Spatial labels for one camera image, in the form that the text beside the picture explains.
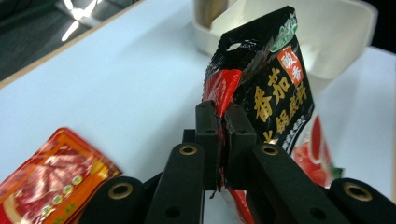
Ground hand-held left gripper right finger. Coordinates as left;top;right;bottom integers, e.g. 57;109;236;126
224;103;260;191

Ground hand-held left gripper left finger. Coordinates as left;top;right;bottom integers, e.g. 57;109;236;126
195;100;224;191

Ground black and red sauce packet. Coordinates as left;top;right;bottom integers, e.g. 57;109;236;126
201;5;345;224

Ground gold snack packet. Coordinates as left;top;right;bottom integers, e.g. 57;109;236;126
194;0;230;30

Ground white divided tray container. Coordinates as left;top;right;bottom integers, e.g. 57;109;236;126
191;0;379;80

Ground orange candy bag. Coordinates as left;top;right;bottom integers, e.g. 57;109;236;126
0;126;123;224

